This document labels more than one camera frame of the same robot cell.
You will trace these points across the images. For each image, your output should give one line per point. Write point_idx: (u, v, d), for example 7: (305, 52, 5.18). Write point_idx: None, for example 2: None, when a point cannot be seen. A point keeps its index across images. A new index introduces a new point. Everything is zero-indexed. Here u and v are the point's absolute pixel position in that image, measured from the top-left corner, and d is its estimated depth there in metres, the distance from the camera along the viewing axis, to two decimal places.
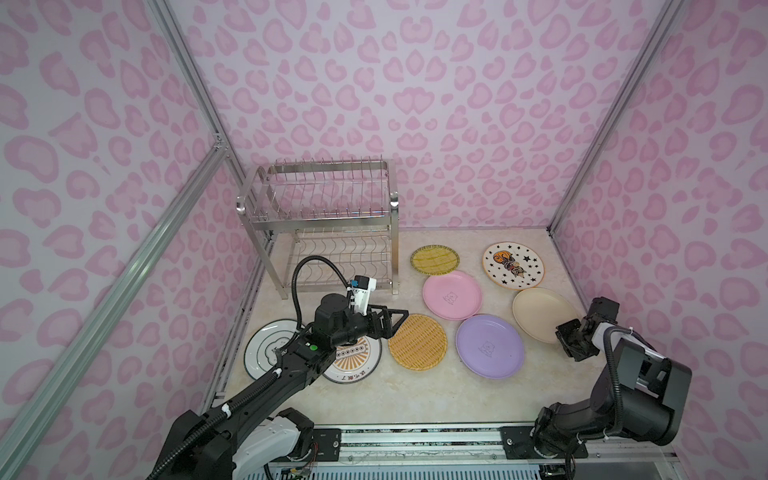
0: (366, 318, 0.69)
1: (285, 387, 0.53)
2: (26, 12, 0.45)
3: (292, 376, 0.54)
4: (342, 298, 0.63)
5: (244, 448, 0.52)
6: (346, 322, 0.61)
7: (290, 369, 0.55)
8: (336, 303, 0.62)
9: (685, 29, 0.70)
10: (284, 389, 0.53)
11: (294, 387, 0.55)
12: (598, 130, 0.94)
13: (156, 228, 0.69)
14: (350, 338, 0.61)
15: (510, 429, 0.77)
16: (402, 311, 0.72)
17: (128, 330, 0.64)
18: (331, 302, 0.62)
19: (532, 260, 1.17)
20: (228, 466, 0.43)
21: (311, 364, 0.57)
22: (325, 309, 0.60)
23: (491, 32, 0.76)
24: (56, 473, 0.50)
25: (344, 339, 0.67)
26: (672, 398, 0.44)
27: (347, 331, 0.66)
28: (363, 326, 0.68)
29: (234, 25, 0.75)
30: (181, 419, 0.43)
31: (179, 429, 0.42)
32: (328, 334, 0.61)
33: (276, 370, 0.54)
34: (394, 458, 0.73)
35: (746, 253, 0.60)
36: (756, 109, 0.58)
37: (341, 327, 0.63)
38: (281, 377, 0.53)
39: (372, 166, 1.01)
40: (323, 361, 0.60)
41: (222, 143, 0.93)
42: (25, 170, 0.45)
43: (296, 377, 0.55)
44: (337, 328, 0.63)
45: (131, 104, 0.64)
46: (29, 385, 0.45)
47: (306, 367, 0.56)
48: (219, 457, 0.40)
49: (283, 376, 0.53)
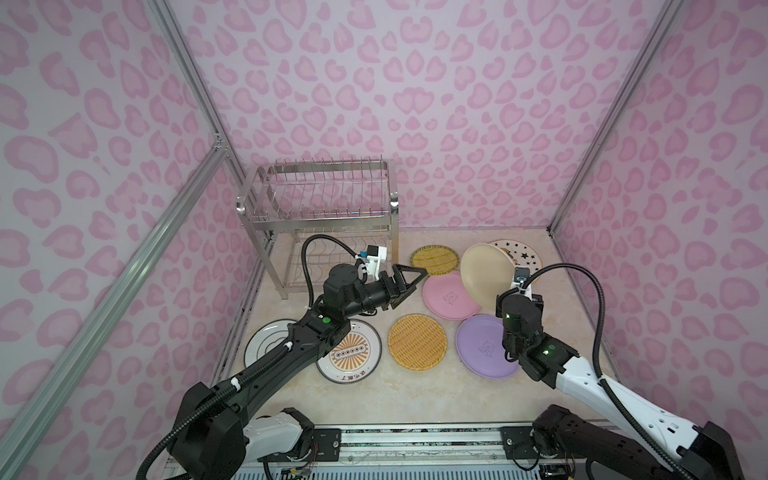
0: (381, 285, 0.64)
1: (295, 361, 0.51)
2: (26, 12, 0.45)
3: (304, 350, 0.53)
4: (350, 271, 0.58)
5: (254, 427, 0.53)
6: (358, 293, 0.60)
7: (302, 343, 0.53)
8: (345, 276, 0.57)
9: (685, 29, 0.70)
10: (295, 362, 0.51)
11: (306, 360, 0.54)
12: (598, 130, 0.94)
13: (155, 228, 0.69)
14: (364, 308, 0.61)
15: (510, 429, 0.77)
16: (418, 270, 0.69)
17: (128, 330, 0.64)
18: (340, 276, 0.57)
19: (530, 257, 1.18)
20: (239, 436, 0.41)
21: (324, 338, 0.55)
22: (335, 282, 0.56)
23: (491, 32, 0.76)
24: (56, 473, 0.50)
25: (359, 310, 0.63)
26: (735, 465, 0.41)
27: (360, 301, 0.62)
28: (378, 296, 0.63)
29: (234, 25, 0.75)
30: (193, 390, 0.43)
31: (192, 399, 0.42)
32: (341, 306, 0.58)
33: (287, 344, 0.53)
34: (394, 458, 0.73)
35: (746, 253, 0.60)
36: (756, 109, 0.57)
37: (353, 298, 0.59)
38: (293, 351, 0.52)
39: (372, 166, 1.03)
40: (336, 334, 0.58)
41: (222, 143, 0.93)
42: (25, 170, 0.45)
43: (309, 350, 0.53)
44: (349, 299, 0.59)
45: (131, 104, 0.64)
46: (29, 385, 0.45)
47: (319, 341, 0.55)
48: (228, 429, 0.40)
49: (294, 349, 0.52)
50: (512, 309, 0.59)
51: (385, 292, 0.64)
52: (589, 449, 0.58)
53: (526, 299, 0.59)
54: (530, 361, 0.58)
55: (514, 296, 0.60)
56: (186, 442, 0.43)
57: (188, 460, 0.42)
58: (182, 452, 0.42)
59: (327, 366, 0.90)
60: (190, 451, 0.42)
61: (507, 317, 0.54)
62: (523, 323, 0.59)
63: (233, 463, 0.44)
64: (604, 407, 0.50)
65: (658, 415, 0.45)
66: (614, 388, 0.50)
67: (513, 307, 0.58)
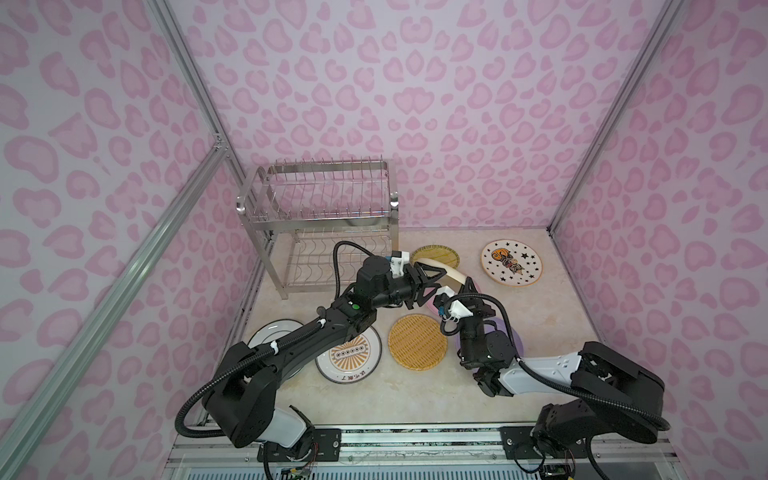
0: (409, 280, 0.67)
1: (326, 339, 0.54)
2: (26, 12, 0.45)
3: (334, 329, 0.55)
4: (384, 261, 0.61)
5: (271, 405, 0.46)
6: (388, 284, 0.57)
7: (333, 322, 0.56)
8: (378, 266, 0.60)
9: (685, 29, 0.70)
10: (326, 340, 0.54)
11: (333, 340, 0.56)
12: (598, 130, 0.94)
13: (155, 228, 0.69)
14: (391, 301, 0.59)
15: (510, 429, 0.77)
16: (438, 269, 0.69)
17: (128, 330, 0.64)
18: (373, 265, 0.60)
19: (530, 256, 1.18)
20: (273, 397, 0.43)
21: (352, 321, 0.58)
22: (367, 271, 0.59)
23: (491, 32, 0.76)
24: (56, 473, 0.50)
25: (386, 302, 0.66)
26: (618, 361, 0.48)
27: (388, 293, 0.65)
28: (405, 289, 0.67)
29: (234, 25, 0.75)
30: (234, 349, 0.45)
31: (232, 356, 0.45)
32: (370, 296, 0.61)
33: (320, 320, 0.56)
34: (394, 458, 0.73)
35: (746, 253, 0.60)
36: (756, 109, 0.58)
37: (382, 289, 0.62)
38: (324, 328, 0.55)
39: (372, 166, 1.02)
40: (363, 320, 0.60)
41: (222, 144, 0.92)
42: (25, 170, 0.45)
43: (338, 330, 0.56)
44: (378, 290, 0.62)
45: (131, 104, 0.64)
46: (29, 385, 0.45)
47: (348, 323, 0.57)
48: (265, 386, 0.42)
49: (326, 327, 0.55)
50: (496, 354, 0.59)
51: (413, 286, 0.67)
52: (581, 431, 0.58)
53: (504, 339, 0.60)
54: (491, 381, 0.65)
55: (496, 337, 0.60)
56: (222, 396, 0.45)
57: (222, 413, 0.44)
58: (218, 405, 0.45)
59: (327, 366, 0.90)
60: (224, 405, 0.45)
61: (488, 358, 0.62)
62: (502, 363, 0.62)
63: (260, 427, 0.46)
64: (534, 384, 0.58)
65: (557, 361, 0.54)
66: (526, 362, 0.60)
67: (496, 350, 0.59)
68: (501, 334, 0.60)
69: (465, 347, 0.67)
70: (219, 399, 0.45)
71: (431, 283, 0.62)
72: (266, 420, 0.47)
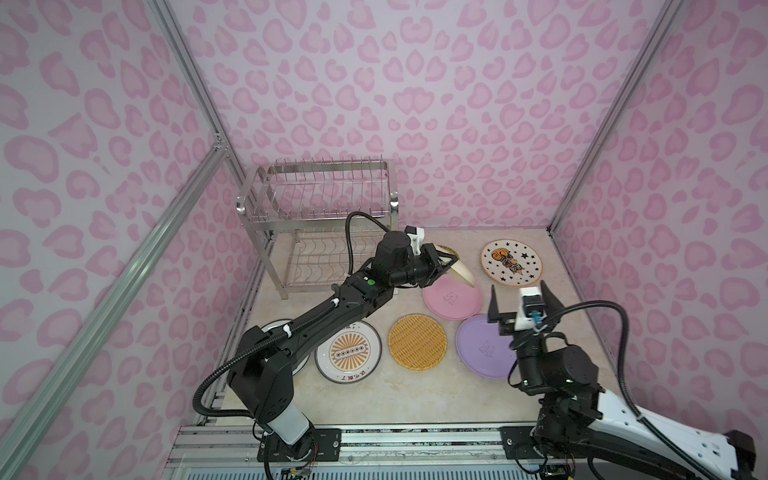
0: (427, 262, 0.66)
1: (341, 317, 0.53)
2: (26, 12, 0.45)
3: (349, 307, 0.54)
4: (403, 235, 0.60)
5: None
6: (406, 261, 0.61)
7: (348, 300, 0.55)
8: (397, 240, 0.59)
9: (685, 29, 0.70)
10: (342, 318, 0.53)
11: (349, 318, 0.55)
12: (599, 130, 0.94)
13: (156, 228, 0.69)
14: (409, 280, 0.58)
15: (510, 429, 0.77)
16: (449, 254, 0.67)
17: (128, 330, 0.64)
18: (393, 239, 0.59)
19: (530, 256, 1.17)
20: (291, 380, 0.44)
21: (368, 297, 0.57)
22: (388, 244, 0.58)
23: (491, 32, 0.76)
24: (56, 473, 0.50)
25: (404, 281, 0.65)
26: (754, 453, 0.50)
27: (406, 270, 0.64)
28: (422, 269, 0.65)
29: (234, 25, 0.75)
30: (250, 332, 0.46)
31: (249, 339, 0.45)
32: (389, 271, 0.59)
33: (334, 299, 0.55)
34: (394, 458, 0.73)
35: (746, 253, 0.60)
36: (756, 109, 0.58)
37: (402, 267, 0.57)
38: (339, 306, 0.54)
39: (372, 166, 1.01)
40: (380, 296, 0.59)
41: (222, 143, 0.93)
42: (25, 169, 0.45)
43: (353, 308, 0.54)
44: (397, 268, 0.61)
45: (131, 104, 0.64)
46: (29, 385, 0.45)
47: (363, 299, 0.56)
48: (280, 370, 0.42)
49: (340, 305, 0.54)
50: (578, 377, 0.47)
51: (430, 267, 0.66)
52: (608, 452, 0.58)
53: (582, 357, 0.49)
54: (569, 409, 0.52)
55: (572, 354, 0.48)
56: (243, 376, 0.47)
57: (245, 392, 0.46)
58: (240, 384, 0.47)
59: (327, 366, 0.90)
60: (246, 384, 0.46)
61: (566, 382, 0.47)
62: (585, 388, 0.48)
63: (284, 405, 0.49)
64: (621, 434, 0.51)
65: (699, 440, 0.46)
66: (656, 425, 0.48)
67: (576, 371, 0.47)
68: (576, 350, 0.49)
69: (525, 365, 0.54)
70: (241, 379, 0.47)
71: (445, 270, 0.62)
72: (288, 399, 0.49)
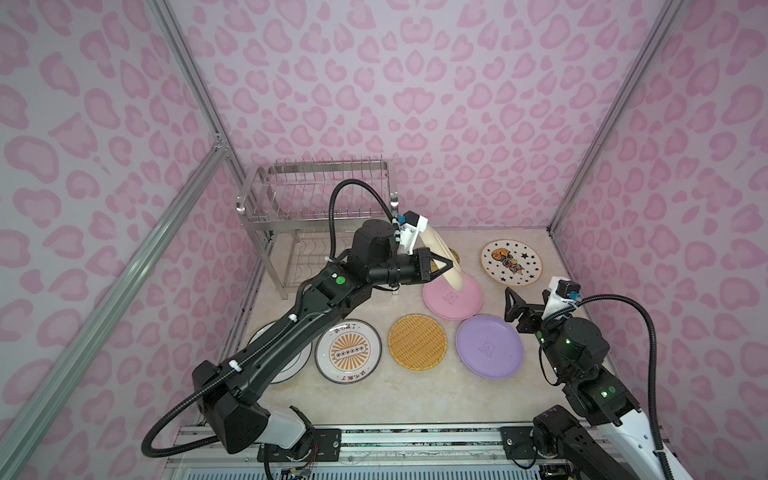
0: (412, 261, 0.57)
1: (304, 333, 0.46)
2: (26, 12, 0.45)
3: (311, 320, 0.46)
4: (387, 225, 0.51)
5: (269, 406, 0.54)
6: (388, 259, 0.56)
7: (310, 312, 0.47)
8: (380, 230, 0.50)
9: (685, 29, 0.70)
10: (305, 332, 0.46)
11: (316, 329, 0.47)
12: (599, 130, 0.94)
13: (155, 229, 0.69)
14: (390, 279, 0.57)
15: (511, 429, 0.77)
16: (447, 262, 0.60)
17: (128, 330, 0.64)
18: (374, 229, 0.50)
19: (530, 257, 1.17)
20: (252, 412, 0.42)
21: (335, 305, 0.48)
22: (366, 234, 0.49)
23: (491, 32, 0.76)
24: (56, 472, 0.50)
25: (383, 278, 0.55)
26: None
27: (387, 268, 0.55)
28: (406, 271, 0.56)
29: (234, 25, 0.75)
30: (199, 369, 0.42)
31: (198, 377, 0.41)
32: (367, 267, 0.51)
33: (291, 315, 0.47)
34: (394, 458, 0.73)
35: (746, 253, 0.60)
36: (756, 109, 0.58)
37: (383, 263, 0.55)
38: (300, 322, 0.46)
39: (372, 166, 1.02)
40: (354, 294, 0.49)
41: (222, 143, 0.93)
42: (25, 170, 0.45)
43: (317, 320, 0.46)
44: (375, 263, 0.52)
45: (131, 104, 0.64)
46: (29, 385, 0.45)
47: (329, 308, 0.47)
48: (231, 412, 0.38)
49: (301, 320, 0.46)
50: (576, 337, 0.50)
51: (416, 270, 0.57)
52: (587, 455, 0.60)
53: (590, 326, 0.51)
54: (580, 392, 0.52)
55: (579, 322, 0.52)
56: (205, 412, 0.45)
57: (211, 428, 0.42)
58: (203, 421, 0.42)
59: (327, 366, 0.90)
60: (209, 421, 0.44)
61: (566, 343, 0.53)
62: (584, 354, 0.51)
63: (258, 428, 0.46)
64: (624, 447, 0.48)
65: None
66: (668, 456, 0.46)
67: (576, 334, 0.50)
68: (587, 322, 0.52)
69: (550, 350, 0.58)
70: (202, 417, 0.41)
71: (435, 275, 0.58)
72: (260, 423, 0.46)
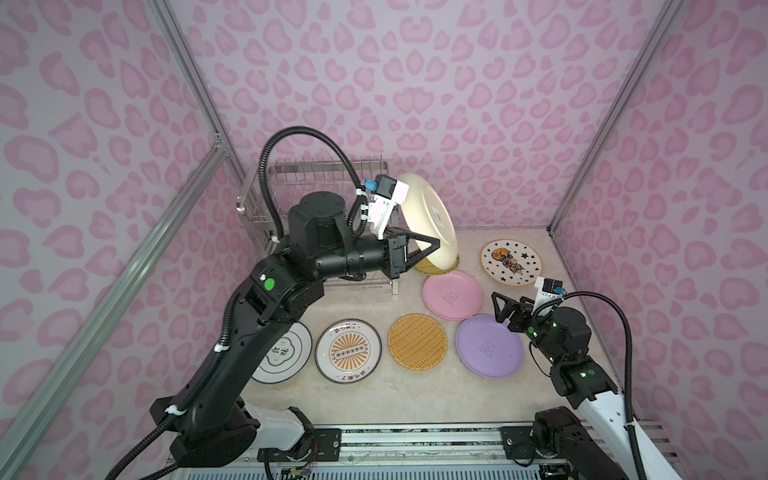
0: (380, 246, 0.43)
1: (241, 357, 0.37)
2: (26, 12, 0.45)
3: (244, 345, 0.37)
4: (334, 204, 0.37)
5: (262, 413, 0.54)
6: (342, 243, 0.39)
7: (242, 335, 0.37)
8: (327, 209, 0.36)
9: (685, 29, 0.70)
10: (242, 358, 0.37)
11: (257, 347, 0.38)
12: (598, 130, 0.94)
13: (156, 228, 0.69)
14: (351, 268, 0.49)
15: (510, 429, 0.77)
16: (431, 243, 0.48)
17: (128, 330, 0.64)
18: (311, 210, 0.36)
19: (530, 256, 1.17)
20: (215, 442, 0.40)
21: (271, 318, 0.36)
22: (305, 216, 0.35)
23: (491, 32, 0.76)
24: (56, 472, 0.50)
25: (341, 270, 0.42)
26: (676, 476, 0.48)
27: (345, 259, 0.42)
28: (370, 258, 0.43)
29: (234, 25, 0.75)
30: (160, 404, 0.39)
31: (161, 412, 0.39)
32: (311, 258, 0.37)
33: (217, 347, 0.39)
34: (394, 458, 0.73)
35: (746, 252, 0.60)
36: (755, 109, 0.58)
37: (336, 250, 0.39)
38: (233, 347, 0.37)
39: (372, 166, 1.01)
40: (295, 291, 0.37)
41: (222, 143, 0.93)
42: (25, 170, 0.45)
43: (251, 341, 0.37)
44: (321, 250, 0.38)
45: (131, 104, 0.64)
46: (29, 385, 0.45)
47: (264, 322, 0.37)
48: (185, 454, 0.36)
49: (233, 345, 0.37)
50: (562, 320, 0.57)
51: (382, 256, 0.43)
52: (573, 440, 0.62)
53: (576, 314, 0.57)
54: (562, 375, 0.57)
55: (569, 310, 0.58)
56: None
57: None
58: None
59: (327, 365, 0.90)
60: None
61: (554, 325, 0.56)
62: (566, 333, 0.57)
63: (240, 442, 0.44)
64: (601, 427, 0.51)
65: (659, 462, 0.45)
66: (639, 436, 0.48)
67: (562, 318, 0.57)
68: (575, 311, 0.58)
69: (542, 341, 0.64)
70: None
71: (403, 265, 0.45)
72: (241, 439, 0.44)
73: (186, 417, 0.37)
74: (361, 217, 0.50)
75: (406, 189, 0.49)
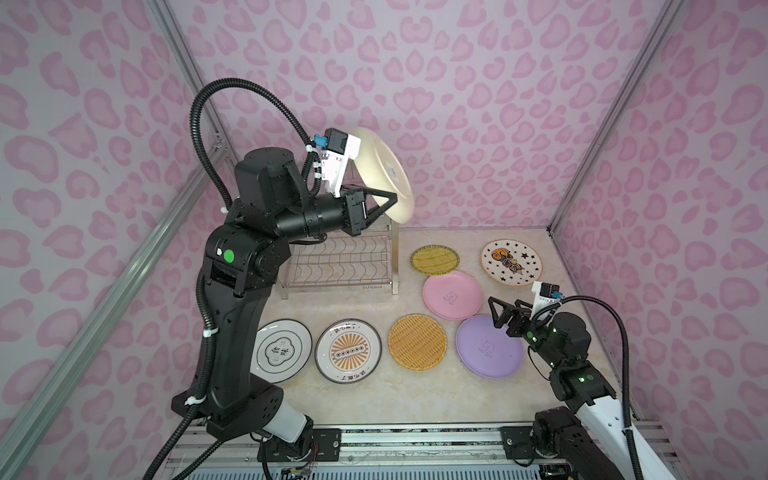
0: (337, 204, 0.41)
1: (233, 332, 0.36)
2: (26, 12, 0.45)
3: (231, 320, 0.35)
4: (280, 155, 0.34)
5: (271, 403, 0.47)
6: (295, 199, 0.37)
7: (225, 313, 0.35)
8: (269, 161, 0.33)
9: (685, 29, 0.70)
10: (236, 333, 0.37)
11: (246, 320, 0.37)
12: (599, 130, 0.94)
13: (156, 228, 0.69)
14: (310, 228, 0.40)
15: (510, 429, 0.77)
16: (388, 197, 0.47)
17: (128, 330, 0.64)
18: (254, 163, 0.33)
19: (530, 256, 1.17)
20: (249, 406, 0.43)
21: (245, 290, 0.34)
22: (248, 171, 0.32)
23: (491, 32, 0.76)
24: (56, 472, 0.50)
25: (300, 231, 0.40)
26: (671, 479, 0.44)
27: (303, 217, 0.39)
28: (327, 215, 0.41)
29: (234, 25, 0.75)
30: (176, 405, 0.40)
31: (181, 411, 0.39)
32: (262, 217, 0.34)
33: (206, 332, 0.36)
34: (394, 458, 0.73)
35: (746, 252, 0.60)
36: (755, 109, 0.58)
37: (291, 209, 0.39)
38: (222, 326, 0.36)
39: None
40: (257, 256, 0.34)
41: (222, 143, 0.93)
42: (25, 170, 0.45)
43: (235, 315, 0.35)
44: (275, 208, 0.36)
45: (131, 104, 0.64)
46: (29, 386, 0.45)
47: (239, 296, 0.34)
48: (223, 428, 0.39)
49: (222, 324, 0.36)
50: (562, 325, 0.57)
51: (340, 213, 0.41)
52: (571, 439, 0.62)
53: (576, 321, 0.58)
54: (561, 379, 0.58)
55: (570, 317, 0.58)
56: None
57: None
58: None
59: (327, 365, 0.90)
60: None
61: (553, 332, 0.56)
62: (566, 339, 0.58)
63: (274, 401, 0.47)
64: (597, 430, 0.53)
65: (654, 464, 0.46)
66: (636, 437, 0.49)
67: (563, 324, 0.57)
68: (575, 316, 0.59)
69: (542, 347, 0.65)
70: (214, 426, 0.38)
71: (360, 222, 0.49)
72: (273, 400, 0.47)
73: (209, 401, 0.38)
74: (314, 174, 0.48)
75: (357, 141, 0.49)
